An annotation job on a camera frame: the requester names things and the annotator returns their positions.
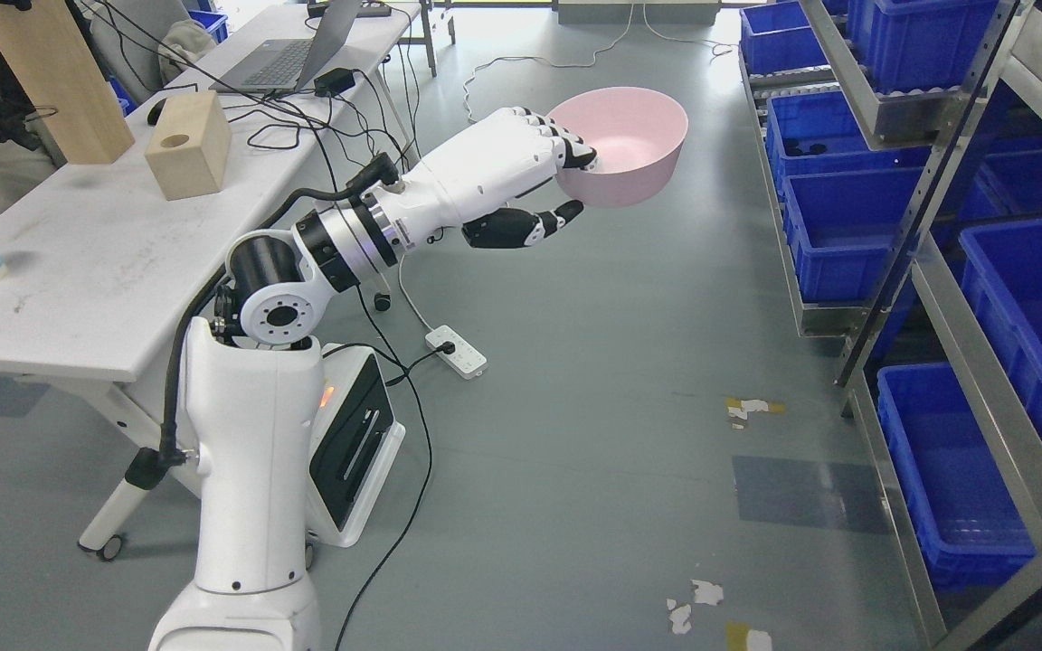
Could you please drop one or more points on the pink ikea bowl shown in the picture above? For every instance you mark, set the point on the pink ikea bowl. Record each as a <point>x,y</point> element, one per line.
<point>637,134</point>

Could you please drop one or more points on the grey laptop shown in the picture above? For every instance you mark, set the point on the grey laptop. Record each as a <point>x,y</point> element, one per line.
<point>288,65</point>

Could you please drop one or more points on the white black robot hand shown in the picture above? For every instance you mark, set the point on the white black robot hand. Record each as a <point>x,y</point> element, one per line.
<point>468,181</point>

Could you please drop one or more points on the white folding table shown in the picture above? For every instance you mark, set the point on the white folding table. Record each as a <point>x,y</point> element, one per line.
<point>100,266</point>

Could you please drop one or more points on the tall wooden block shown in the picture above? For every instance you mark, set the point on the tall wooden block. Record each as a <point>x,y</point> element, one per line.
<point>46,51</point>

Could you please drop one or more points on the steel shelf rack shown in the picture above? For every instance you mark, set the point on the steel shelf rack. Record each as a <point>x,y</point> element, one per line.
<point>905,179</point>

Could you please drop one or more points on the small wooden block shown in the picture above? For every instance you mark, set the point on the small wooden block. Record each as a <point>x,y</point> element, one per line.
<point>188,150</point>

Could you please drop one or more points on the white power strip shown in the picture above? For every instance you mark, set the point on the white power strip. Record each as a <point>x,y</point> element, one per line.
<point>463,358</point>

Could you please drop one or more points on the white black device box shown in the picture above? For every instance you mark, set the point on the white black device box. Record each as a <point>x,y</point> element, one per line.
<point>355,440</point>

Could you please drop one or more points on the black power adapter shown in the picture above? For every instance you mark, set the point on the black power adapter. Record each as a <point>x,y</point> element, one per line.
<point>333,83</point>

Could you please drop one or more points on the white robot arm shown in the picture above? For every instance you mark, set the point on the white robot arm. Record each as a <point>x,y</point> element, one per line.
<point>294,438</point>

